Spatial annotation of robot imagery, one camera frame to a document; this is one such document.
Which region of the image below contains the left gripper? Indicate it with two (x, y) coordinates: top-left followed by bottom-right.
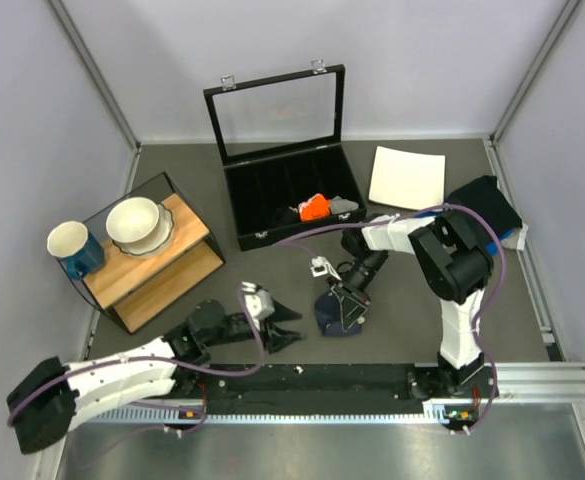
(205, 299), (306, 353)

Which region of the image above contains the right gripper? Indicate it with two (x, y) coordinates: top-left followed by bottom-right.
(328, 248), (391, 330)

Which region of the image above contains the navy underwear with cream waistband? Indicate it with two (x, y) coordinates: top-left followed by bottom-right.
(314, 293), (363, 337)

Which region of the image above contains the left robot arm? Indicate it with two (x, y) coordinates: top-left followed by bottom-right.
(6, 298), (302, 455)

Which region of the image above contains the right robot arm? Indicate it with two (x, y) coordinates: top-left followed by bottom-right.
(314, 211), (494, 399)

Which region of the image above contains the bright blue underwear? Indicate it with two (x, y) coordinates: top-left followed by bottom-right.
(484, 227), (516, 257)

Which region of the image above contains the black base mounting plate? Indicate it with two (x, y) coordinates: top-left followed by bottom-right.
(152, 364), (494, 415)

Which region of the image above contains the grey rolled garment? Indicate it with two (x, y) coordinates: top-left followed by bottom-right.
(329, 196), (359, 215)

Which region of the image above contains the orange rolled garment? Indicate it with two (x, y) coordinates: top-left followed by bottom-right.
(298, 193), (331, 222)

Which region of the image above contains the black rolled garment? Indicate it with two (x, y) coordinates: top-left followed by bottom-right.
(271, 206), (301, 228)

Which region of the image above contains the white square plate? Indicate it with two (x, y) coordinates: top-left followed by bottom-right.
(368, 146), (446, 210)

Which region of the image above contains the white saucer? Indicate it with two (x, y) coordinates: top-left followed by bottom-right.
(112, 204), (174, 257)

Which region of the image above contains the black compartment box with lid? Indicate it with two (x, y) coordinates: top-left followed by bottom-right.
(203, 60), (367, 251)

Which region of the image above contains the white garment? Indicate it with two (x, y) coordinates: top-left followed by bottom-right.
(501, 223), (529, 251)

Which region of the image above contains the white ceramic bowl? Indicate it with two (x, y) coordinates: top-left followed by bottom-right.
(106, 197), (160, 243)

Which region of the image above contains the blue mug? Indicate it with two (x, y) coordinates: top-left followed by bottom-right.
(47, 221), (106, 280)

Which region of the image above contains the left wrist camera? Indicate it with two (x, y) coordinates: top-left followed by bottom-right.
(241, 282), (275, 323)

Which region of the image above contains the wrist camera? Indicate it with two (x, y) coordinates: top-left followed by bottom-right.
(310, 256), (332, 278)
(241, 282), (275, 323)

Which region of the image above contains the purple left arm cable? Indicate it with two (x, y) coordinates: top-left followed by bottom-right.
(6, 292), (268, 436)

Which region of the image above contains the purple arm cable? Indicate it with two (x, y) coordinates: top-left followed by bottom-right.
(6, 292), (268, 436)
(275, 202), (509, 436)

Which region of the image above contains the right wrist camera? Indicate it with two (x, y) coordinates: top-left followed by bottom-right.
(310, 256), (332, 278)

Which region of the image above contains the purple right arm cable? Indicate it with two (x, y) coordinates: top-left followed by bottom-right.
(275, 202), (509, 436)

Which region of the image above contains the wooden shelf with black frame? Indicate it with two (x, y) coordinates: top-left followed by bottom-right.
(58, 172), (225, 334)

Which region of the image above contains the grey slotted cable duct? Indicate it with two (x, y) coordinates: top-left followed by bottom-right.
(84, 402), (477, 427)

